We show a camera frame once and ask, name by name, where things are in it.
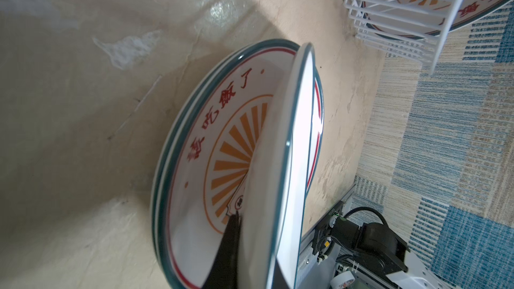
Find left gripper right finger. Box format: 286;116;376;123
271;260;290;289

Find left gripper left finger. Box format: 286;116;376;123
202;212;241;289

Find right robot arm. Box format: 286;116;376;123
311;207;450;288

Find white wire dish rack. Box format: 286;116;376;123
343;0;464;73

